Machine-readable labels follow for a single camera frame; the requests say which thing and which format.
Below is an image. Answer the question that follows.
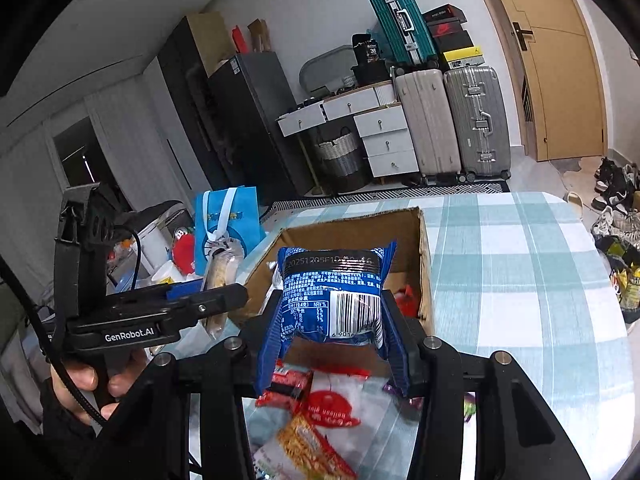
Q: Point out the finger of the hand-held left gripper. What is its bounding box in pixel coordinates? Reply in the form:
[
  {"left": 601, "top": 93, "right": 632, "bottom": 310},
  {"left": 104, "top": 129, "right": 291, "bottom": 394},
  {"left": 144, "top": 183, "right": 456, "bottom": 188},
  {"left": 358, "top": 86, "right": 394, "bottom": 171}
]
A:
[
  {"left": 169, "top": 284, "right": 249, "bottom": 329},
  {"left": 166, "top": 281, "right": 209, "bottom": 304}
]

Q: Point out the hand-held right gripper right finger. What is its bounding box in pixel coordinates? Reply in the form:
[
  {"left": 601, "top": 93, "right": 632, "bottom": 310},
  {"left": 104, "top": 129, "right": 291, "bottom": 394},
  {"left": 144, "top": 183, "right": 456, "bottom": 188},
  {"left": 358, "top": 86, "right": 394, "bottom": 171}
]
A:
[{"left": 381, "top": 291, "right": 592, "bottom": 480}]

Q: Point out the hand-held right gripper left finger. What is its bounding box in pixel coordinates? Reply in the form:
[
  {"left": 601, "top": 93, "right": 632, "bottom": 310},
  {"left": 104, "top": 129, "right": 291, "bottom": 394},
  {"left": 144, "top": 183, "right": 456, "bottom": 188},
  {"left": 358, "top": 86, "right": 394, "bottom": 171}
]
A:
[{"left": 75, "top": 290, "right": 286, "bottom": 480}]

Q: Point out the pale cracker packet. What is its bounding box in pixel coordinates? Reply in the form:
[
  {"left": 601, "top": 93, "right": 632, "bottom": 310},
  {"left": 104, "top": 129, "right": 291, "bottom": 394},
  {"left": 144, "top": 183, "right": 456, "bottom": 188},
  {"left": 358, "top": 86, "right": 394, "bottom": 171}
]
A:
[{"left": 204, "top": 244, "right": 244, "bottom": 342}]

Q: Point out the shiny purple snack bag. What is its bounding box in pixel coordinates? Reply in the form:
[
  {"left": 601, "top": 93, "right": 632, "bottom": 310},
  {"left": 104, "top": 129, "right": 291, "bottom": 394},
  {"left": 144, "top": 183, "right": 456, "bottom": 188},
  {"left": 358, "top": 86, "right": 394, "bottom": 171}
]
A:
[{"left": 382, "top": 379, "right": 427, "bottom": 404}]

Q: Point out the red orange snack bag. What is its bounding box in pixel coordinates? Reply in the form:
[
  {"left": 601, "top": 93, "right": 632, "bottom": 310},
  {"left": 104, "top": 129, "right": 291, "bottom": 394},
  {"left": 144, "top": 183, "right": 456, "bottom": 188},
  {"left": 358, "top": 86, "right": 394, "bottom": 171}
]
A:
[{"left": 392, "top": 285, "right": 419, "bottom": 319}]

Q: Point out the red white snack bag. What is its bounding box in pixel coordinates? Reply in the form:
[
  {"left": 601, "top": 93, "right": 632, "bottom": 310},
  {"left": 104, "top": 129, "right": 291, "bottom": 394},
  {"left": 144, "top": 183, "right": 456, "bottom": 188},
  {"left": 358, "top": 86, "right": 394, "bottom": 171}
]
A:
[{"left": 299, "top": 369, "right": 372, "bottom": 429}]

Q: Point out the blue snack packet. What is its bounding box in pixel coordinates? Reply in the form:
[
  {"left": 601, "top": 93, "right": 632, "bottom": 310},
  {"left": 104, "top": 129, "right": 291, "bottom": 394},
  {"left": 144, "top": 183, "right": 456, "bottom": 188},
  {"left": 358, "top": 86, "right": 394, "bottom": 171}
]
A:
[{"left": 254, "top": 240, "right": 399, "bottom": 395}]

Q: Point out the white orange snack bag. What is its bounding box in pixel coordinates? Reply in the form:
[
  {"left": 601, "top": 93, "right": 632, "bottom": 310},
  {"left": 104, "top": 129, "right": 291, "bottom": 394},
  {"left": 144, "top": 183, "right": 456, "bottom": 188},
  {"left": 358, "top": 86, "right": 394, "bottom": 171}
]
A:
[{"left": 251, "top": 414, "right": 359, "bottom": 480}]

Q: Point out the cardboard box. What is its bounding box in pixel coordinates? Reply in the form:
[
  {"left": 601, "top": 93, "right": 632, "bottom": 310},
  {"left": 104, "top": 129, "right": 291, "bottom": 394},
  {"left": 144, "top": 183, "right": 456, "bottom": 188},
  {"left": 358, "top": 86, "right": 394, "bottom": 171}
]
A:
[{"left": 227, "top": 206, "right": 436, "bottom": 377}]

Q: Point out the person's left forearm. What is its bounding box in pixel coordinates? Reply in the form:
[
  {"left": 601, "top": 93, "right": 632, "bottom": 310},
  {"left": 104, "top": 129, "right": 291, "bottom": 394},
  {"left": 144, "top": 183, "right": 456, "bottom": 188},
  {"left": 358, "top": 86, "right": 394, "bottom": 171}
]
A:
[{"left": 0, "top": 375, "right": 98, "bottom": 480}]

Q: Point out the person's left hand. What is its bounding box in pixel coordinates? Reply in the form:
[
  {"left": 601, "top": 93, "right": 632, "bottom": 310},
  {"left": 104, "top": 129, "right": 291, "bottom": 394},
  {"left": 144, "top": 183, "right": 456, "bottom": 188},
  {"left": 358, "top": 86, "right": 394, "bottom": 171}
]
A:
[{"left": 52, "top": 352, "right": 147, "bottom": 425}]

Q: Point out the red plush toy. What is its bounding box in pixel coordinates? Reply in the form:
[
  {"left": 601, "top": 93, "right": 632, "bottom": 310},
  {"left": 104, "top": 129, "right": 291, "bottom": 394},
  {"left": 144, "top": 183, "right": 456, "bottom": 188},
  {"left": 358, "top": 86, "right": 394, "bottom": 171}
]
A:
[{"left": 171, "top": 227, "right": 198, "bottom": 277}]

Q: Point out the white kettle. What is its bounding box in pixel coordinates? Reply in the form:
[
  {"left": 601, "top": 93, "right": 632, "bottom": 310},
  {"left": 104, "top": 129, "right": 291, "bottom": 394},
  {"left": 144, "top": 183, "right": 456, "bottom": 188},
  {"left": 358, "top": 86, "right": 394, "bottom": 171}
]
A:
[{"left": 134, "top": 209, "right": 177, "bottom": 273}]

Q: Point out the blue cartoon tote bag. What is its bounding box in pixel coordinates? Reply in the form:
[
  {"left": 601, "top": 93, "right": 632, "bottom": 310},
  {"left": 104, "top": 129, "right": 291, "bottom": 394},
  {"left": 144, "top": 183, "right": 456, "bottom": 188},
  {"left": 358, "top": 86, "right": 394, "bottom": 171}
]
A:
[{"left": 194, "top": 186, "right": 267, "bottom": 277}]

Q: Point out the white curtain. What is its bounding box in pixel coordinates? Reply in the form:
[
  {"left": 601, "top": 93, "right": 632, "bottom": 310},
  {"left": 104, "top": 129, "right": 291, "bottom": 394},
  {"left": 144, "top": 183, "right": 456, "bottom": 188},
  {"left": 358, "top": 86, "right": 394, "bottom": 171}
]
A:
[
  {"left": 0, "top": 117, "right": 66, "bottom": 291},
  {"left": 84, "top": 79, "right": 177, "bottom": 203}
]

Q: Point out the checked tablecloth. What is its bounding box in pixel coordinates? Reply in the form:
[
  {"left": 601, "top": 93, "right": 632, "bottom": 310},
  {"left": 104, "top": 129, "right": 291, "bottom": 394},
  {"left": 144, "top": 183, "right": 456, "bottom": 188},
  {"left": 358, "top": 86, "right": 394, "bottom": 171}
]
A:
[{"left": 240, "top": 191, "right": 632, "bottom": 480}]

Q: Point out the patterned rug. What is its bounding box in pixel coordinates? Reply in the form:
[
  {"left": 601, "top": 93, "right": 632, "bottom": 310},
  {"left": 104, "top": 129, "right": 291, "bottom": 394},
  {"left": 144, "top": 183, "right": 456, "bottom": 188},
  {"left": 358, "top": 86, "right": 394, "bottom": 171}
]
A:
[{"left": 271, "top": 179, "right": 512, "bottom": 207}]

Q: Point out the dark grey fridge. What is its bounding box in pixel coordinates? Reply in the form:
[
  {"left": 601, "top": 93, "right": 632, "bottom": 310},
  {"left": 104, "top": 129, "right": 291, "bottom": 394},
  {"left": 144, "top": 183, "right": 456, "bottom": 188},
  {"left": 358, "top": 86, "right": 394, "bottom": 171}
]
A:
[{"left": 206, "top": 52, "right": 315, "bottom": 203}]

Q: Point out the dark tall cabinet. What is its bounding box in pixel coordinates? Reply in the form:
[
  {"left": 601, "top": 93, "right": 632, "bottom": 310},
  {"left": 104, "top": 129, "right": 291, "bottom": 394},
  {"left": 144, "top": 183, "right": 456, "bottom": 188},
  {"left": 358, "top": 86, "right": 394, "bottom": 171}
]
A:
[{"left": 156, "top": 12, "right": 237, "bottom": 198}]

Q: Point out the woven basket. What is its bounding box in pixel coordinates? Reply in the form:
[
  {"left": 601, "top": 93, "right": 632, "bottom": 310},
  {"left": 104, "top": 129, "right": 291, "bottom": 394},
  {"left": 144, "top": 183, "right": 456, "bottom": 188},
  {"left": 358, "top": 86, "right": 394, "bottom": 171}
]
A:
[{"left": 314, "top": 126, "right": 372, "bottom": 194}]

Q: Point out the white drawer desk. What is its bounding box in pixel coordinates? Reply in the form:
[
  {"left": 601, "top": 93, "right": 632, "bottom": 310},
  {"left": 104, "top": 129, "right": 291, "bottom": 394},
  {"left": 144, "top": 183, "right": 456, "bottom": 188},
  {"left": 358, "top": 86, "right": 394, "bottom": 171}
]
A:
[{"left": 276, "top": 81, "right": 422, "bottom": 183}]

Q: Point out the black trash bin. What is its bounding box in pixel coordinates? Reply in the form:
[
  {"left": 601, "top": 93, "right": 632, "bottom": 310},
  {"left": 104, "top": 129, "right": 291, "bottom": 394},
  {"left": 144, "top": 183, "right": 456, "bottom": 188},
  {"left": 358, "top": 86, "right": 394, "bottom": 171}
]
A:
[{"left": 592, "top": 236, "right": 640, "bottom": 323}]

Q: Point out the beige suitcase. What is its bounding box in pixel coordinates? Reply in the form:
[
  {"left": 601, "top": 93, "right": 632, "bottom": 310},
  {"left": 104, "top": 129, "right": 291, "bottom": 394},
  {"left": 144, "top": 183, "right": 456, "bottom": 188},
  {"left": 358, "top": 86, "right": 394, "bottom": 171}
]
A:
[{"left": 392, "top": 67, "right": 463, "bottom": 183}]

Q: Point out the grey oval tray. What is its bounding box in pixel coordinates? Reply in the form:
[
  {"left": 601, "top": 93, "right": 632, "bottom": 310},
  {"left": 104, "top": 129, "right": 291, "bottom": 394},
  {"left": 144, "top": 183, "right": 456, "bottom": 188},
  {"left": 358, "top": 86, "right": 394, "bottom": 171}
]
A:
[{"left": 299, "top": 44, "right": 360, "bottom": 97}]

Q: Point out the silver suitcase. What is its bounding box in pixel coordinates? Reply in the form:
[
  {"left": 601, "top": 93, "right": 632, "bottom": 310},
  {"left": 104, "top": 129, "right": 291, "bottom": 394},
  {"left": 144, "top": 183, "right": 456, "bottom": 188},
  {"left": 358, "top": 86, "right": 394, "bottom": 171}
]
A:
[{"left": 442, "top": 64, "right": 513, "bottom": 181}]

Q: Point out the brown paper bag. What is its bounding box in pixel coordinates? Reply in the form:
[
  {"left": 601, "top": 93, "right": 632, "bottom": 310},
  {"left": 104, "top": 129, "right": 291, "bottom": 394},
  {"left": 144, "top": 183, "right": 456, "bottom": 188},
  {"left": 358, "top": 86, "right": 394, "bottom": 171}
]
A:
[{"left": 247, "top": 18, "right": 274, "bottom": 54}]

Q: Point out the black storage box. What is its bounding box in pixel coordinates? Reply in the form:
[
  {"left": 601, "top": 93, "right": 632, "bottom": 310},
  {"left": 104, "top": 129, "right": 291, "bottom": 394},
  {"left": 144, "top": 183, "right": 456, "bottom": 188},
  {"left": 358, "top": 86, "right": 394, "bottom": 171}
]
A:
[{"left": 350, "top": 61, "right": 394, "bottom": 87}]

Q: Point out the black bag white label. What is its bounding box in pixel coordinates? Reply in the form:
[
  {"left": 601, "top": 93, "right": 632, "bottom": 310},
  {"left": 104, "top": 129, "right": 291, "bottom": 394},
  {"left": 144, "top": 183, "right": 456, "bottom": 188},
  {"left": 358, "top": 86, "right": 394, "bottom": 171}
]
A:
[{"left": 351, "top": 33, "right": 384, "bottom": 67}]

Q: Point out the teal suitcase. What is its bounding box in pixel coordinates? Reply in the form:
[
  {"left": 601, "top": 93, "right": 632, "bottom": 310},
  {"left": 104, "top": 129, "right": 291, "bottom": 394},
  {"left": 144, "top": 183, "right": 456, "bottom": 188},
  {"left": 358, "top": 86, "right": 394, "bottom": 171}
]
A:
[{"left": 366, "top": 0, "right": 440, "bottom": 67}]

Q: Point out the wooden door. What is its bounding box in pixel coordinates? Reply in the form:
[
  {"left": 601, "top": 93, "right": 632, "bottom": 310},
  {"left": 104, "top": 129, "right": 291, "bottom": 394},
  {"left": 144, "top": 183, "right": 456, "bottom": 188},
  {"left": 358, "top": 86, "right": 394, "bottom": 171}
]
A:
[{"left": 462, "top": 0, "right": 607, "bottom": 162}]

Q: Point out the black red shoe box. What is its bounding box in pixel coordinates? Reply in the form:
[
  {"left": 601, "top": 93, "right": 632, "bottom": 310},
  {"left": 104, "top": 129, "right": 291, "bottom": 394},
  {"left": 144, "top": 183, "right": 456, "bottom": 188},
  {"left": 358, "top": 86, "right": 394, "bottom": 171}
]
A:
[{"left": 421, "top": 4, "right": 468, "bottom": 23}]

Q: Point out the black cable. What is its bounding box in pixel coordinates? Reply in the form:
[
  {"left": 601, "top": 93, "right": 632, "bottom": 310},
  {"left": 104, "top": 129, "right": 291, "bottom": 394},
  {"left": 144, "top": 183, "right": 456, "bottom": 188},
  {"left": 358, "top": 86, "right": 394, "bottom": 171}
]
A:
[{"left": 0, "top": 225, "right": 144, "bottom": 428}]

